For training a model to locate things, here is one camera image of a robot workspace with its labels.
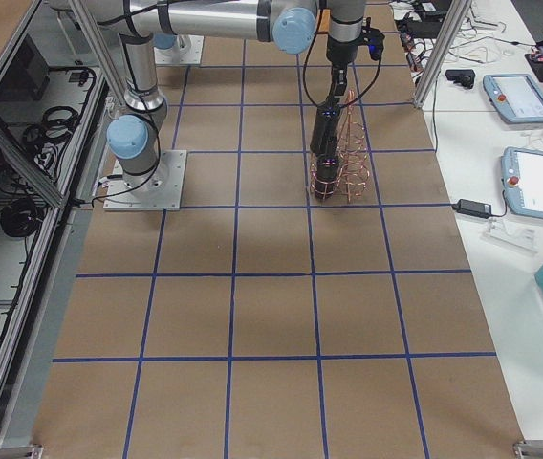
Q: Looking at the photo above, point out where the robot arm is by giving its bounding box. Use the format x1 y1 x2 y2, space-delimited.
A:
85 0 365 198

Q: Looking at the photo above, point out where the aluminium frame post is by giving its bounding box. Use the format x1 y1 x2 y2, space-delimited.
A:
413 0 471 109

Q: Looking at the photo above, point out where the teach pendant near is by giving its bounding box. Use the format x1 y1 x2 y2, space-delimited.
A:
501 147 543 219

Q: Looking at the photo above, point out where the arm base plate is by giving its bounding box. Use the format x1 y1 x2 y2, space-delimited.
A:
153 33 204 67
103 150 187 211

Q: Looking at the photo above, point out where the teach pendant far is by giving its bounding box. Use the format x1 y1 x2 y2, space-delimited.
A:
483 74 543 124

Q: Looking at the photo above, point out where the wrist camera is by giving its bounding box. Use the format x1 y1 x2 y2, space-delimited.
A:
361 27 385 61

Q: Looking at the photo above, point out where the copper wire bottle basket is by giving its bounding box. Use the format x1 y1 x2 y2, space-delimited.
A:
310 90 371 202

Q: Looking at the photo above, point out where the black braided cable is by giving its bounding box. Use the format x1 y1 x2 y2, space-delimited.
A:
301 28 382 109

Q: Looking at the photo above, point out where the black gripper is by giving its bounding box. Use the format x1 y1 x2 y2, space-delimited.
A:
325 31 361 107

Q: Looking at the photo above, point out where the black power adapter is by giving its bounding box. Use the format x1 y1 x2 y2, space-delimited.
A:
452 199 492 219

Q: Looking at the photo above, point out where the teach pendant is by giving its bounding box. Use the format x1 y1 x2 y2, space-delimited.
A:
501 147 543 219
483 74 543 124

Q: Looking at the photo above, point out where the dark wine bottle end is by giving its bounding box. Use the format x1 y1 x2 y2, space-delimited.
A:
312 154 340 200

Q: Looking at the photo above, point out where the wooden tray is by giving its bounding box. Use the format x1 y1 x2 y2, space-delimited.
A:
316 4 373 35

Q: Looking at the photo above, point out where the dark wine bottle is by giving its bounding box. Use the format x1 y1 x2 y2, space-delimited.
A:
310 105 339 157

